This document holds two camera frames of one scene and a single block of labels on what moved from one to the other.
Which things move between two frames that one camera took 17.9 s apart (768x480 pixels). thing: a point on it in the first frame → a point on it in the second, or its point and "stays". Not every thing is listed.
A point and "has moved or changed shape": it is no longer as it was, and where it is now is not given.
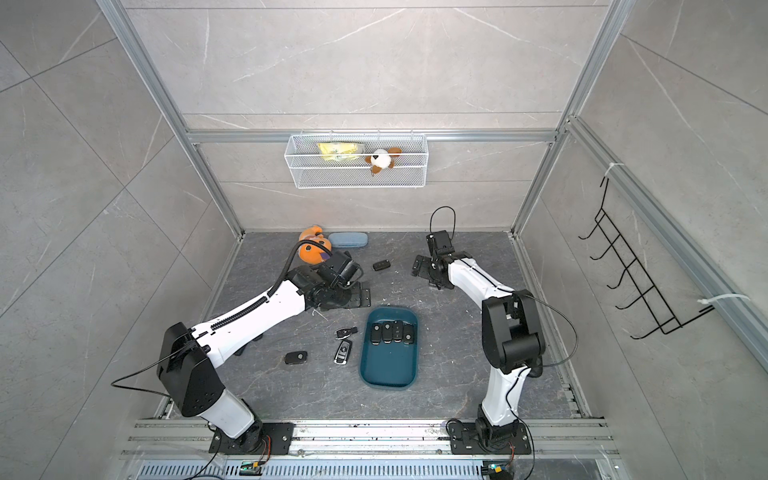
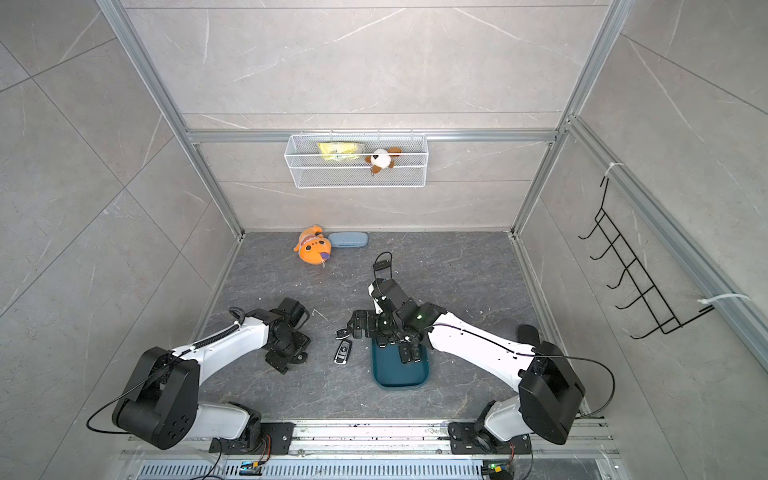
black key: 398,331 has moved or changed shape
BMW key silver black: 343,352 stays
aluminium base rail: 369,450 stays
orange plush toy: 310,252 stays
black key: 381,265 stays
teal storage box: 389,348 has moved or changed shape
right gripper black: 427,262 → 358,316
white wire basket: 359,160 stays
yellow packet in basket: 340,151 stays
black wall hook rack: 666,321 stays
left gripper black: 357,300 → 283,361
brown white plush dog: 382,159 stays
